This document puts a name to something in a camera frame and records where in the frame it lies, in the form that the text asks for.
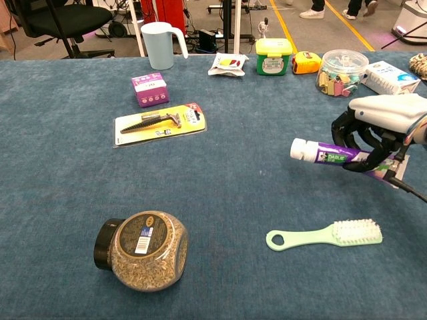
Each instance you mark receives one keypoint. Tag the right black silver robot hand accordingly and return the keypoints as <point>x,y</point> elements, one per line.
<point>387,111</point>

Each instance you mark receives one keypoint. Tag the purple white toothpaste tube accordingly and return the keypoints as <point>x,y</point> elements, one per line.
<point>320,151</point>

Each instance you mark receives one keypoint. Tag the white tissue pack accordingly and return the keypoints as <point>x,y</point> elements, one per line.
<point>388,78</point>

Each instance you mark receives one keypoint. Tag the clear jar of binder clips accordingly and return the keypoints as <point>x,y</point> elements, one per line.
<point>342,75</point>

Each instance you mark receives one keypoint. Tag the yellow tape measure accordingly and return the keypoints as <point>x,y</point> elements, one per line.
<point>306,63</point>

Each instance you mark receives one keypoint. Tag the white machine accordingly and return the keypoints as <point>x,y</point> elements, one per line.
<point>412,20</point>

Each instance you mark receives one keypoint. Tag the person in white sneakers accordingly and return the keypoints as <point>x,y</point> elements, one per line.
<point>312,13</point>

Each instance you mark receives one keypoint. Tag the yellow-lidded green box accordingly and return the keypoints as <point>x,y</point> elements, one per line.
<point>273,58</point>

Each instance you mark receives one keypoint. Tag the mint green scrubbing brush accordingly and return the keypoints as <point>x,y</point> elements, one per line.
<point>357,233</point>

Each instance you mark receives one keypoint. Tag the small white black gadget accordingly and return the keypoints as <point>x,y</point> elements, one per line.
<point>263,28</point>

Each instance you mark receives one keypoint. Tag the white red snack packet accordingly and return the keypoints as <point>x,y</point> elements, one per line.
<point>228,65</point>

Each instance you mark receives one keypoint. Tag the blue fabric table mat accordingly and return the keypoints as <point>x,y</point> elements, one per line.
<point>217,200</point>

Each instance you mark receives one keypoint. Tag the black upright box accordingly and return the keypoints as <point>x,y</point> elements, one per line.
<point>207,41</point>

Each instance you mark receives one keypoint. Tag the yellow razor blister pack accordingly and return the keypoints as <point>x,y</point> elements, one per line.
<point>160,125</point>

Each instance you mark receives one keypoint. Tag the small purple box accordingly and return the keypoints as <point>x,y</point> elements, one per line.
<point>150,90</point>

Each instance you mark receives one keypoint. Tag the red cabinet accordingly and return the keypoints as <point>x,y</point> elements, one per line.
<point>166,13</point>

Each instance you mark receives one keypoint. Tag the white slanted table leg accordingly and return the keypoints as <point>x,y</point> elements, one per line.
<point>136,30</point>

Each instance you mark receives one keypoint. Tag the black-lidded jar of seeds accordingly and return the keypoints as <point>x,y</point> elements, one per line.
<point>146,253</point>

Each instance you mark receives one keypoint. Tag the black office chair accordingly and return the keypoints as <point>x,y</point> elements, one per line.
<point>76,18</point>

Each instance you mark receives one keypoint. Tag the black light stand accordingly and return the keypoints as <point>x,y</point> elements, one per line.
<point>63,30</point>

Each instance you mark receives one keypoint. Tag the white upright post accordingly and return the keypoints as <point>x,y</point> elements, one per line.
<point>237,26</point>

